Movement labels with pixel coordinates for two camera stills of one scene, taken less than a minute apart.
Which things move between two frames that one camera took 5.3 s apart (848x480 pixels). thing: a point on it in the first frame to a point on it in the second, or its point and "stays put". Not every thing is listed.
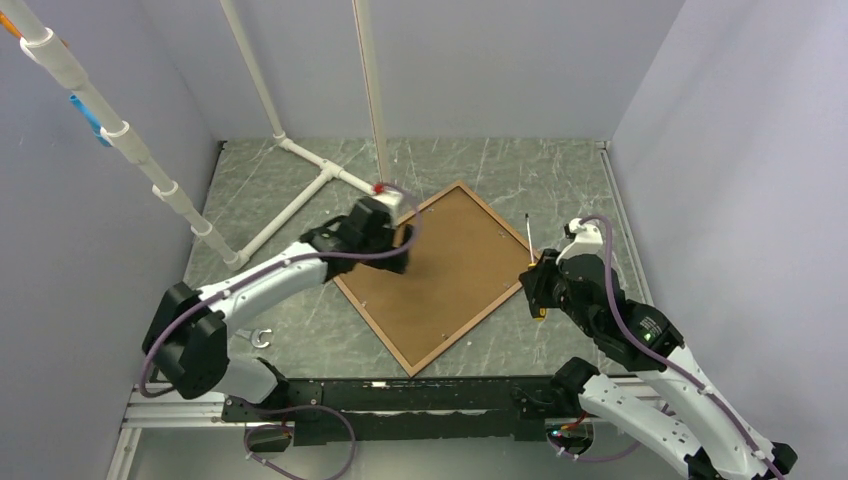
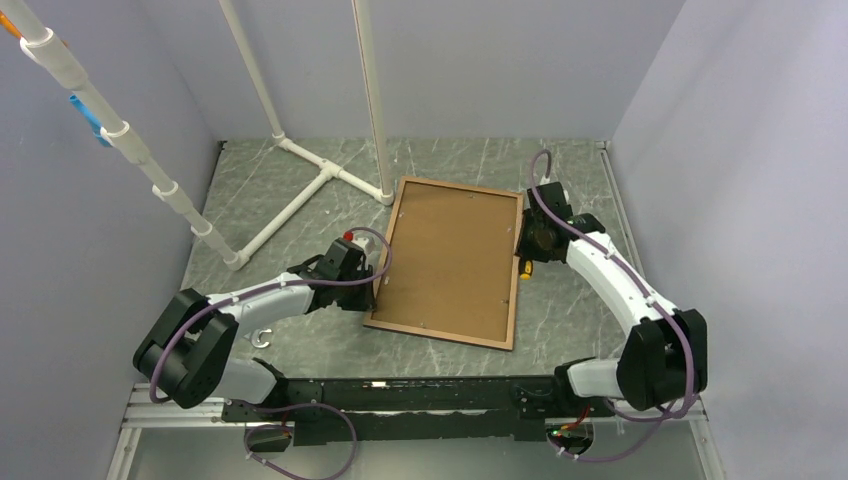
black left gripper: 397,264 to 364,302
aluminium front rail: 166,410 stays put
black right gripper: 535,280 to 525,249
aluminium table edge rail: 604,148 stays put
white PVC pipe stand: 39,41 stays put
